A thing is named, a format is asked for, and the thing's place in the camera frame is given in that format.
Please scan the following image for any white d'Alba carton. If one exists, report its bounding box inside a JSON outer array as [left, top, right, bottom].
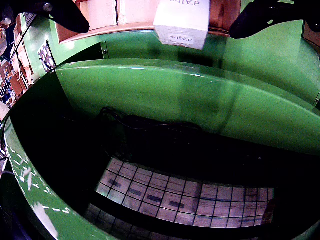
[[152, 0, 211, 51]]

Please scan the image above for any shallow cardboard tray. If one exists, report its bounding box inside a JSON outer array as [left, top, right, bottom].
[[54, 0, 242, 45]]

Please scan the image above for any black patterned card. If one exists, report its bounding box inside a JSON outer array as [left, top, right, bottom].
[[37, 39, 58, 73]]

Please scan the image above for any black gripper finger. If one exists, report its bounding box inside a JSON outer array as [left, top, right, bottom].
[[0, 0, 91, 34], [229, 0, 320, 40]]

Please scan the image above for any black wire mesh panel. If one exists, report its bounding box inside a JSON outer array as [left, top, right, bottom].
[[83, 157, 276, 240]]

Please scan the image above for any green metal shelf unit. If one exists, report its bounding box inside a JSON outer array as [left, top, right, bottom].
[[0, 19, 320, 240]]

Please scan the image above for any background cardboard carton stack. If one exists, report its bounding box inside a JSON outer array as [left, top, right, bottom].
[[0, 14, 35, 108]]

